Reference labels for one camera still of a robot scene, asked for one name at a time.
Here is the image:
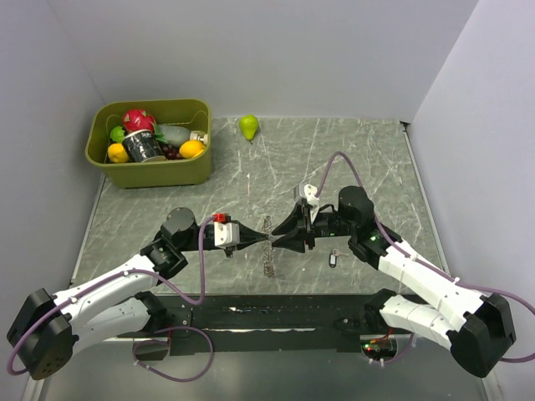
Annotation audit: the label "red dragon fruit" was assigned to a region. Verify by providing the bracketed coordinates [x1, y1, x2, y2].
[122, 109, 157, 134]

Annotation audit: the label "black printed can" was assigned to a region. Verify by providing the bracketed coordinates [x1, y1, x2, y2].
[122, 129, 166, 163]

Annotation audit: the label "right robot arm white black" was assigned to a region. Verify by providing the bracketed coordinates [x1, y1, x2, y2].
[273, 185, 516, 378]

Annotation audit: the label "green pear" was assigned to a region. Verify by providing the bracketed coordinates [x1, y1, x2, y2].
[239, 114, 259, 142]

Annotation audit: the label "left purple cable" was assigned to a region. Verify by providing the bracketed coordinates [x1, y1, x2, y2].
[6, 221, 217, 382]

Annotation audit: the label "black tag key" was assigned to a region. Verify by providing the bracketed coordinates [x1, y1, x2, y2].
[329, 249, 348, 268]

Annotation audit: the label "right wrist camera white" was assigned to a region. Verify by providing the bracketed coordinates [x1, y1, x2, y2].
[293, 183, 319, 223]

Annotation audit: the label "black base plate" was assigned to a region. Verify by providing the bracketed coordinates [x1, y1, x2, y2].
[122, 294, 406, 356]

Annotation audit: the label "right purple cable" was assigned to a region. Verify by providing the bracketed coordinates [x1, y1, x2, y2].
[315, 151, 535, 367]

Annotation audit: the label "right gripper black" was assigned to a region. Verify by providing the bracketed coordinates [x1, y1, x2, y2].
[272, 202, 355, 253]

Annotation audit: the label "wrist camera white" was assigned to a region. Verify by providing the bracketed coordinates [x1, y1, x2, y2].
[293, 183, 319, 223]
[213, 213, 239, 248]

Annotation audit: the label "orange fruit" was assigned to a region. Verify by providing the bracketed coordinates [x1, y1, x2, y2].
[179, 140, 206, 159]

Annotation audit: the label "metal disc with key rings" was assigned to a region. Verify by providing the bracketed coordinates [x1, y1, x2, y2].
[262, 216, 275, 278]

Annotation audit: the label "olive green plastic bin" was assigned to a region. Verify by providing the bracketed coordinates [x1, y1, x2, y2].
[85, 99, 211, 189]

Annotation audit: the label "green lime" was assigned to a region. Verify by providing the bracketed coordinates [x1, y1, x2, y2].
[110, 126, 126, 144]

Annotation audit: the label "purple cable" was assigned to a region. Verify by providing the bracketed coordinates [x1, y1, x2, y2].
[6, 221, 217, 382]
[315, 151, 535, 367]

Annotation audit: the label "clear plastic bottle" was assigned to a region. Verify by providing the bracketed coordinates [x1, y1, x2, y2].
[157, 124, 208, 147]

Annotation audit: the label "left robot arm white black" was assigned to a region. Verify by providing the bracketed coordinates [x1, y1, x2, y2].
[7, 207, 268, 380]

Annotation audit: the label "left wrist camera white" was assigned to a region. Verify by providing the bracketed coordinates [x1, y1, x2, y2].
[213, 213, 239, 248]

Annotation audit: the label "yellow lemon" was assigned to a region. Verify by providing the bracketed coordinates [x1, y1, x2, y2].
[107, 143, 130, 164]

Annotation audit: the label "dark red grapes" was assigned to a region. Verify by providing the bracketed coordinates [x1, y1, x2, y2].
[160, 143, 182, 160]

